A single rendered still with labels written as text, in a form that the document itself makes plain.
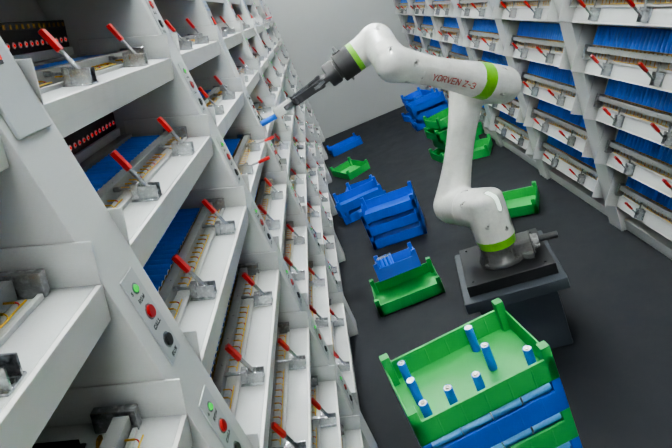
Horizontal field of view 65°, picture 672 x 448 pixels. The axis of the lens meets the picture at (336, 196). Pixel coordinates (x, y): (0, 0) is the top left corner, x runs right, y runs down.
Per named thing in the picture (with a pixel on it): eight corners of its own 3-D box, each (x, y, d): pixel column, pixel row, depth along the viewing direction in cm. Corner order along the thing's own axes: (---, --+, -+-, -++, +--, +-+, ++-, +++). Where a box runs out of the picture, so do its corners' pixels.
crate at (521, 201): (539, 193, 271) (535, 180, 268) (538, 213, 254) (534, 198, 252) (481, 205, 285) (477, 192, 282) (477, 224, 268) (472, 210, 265)
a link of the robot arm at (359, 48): (391, 35, 167) (376, 9, 159) (407, 55, 159) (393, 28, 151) (354, 61, 169) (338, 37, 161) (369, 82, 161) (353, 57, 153)
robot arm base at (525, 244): (556, 233, 177) (551, 218, 176) (564, 254, 164) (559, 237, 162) (479, 253, 186) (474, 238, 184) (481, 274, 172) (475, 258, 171)
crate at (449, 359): (508, 324, 121) (498, 296, 118) (560, 377, 102) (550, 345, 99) (390, 383, 119) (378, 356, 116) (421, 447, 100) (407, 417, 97)
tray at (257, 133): (267, 150, 195) (264, 125, 192) (252, 208, 138) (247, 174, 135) (212, 155, 195) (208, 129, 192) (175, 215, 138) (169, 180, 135)
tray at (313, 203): (320, 212, 280) (318, 188, 275) (325, 264, 223) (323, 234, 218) (282, 215, 279) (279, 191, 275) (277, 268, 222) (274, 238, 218)
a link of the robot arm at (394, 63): (456, 84, 173) (473, 54, 167) (474, 103, 166) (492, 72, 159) (362, 67, 156) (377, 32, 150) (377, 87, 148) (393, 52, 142)
